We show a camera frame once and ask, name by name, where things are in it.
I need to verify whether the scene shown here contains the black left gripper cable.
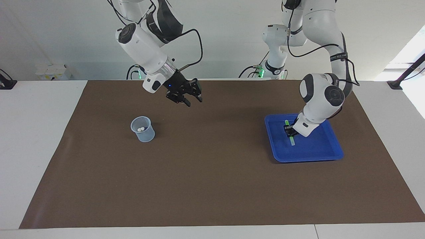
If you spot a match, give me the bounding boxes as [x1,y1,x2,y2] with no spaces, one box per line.
[286,0,361,87]

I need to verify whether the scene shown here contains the black table clamp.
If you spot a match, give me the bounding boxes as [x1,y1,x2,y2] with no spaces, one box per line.
[0,69,18,90]

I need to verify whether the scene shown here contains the brown table mat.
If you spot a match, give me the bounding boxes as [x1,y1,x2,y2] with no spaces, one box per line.
[19,79,425,229]

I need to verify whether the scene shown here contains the translucent plastic cup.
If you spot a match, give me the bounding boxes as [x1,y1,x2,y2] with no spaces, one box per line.
[130,116,155,143]

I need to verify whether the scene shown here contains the green marker pen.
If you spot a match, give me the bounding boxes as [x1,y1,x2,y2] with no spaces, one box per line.
[285,120,296,146]

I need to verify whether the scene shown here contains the black slanted stand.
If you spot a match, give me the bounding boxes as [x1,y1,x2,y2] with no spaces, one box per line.
[387,53,425,90]

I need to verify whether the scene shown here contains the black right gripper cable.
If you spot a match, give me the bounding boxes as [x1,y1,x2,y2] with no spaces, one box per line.
[164,28,204,72]

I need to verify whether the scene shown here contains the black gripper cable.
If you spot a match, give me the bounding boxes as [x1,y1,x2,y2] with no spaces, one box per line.
[164,28,204,72]
[286,0,361,87]

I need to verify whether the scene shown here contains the blue plastic tray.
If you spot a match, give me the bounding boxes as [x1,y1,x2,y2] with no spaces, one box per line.
[264,113,344,163]

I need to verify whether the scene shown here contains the black base cables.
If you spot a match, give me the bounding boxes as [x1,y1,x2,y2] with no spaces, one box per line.
[126,64,144,80]
[239,53,268,79]

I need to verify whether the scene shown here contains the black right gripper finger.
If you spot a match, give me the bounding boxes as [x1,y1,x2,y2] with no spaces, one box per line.
[166,93,192,108]
[189,78,203,103]

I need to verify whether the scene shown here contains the white power strip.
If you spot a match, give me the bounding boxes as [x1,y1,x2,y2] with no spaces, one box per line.
[36,64,72,81]

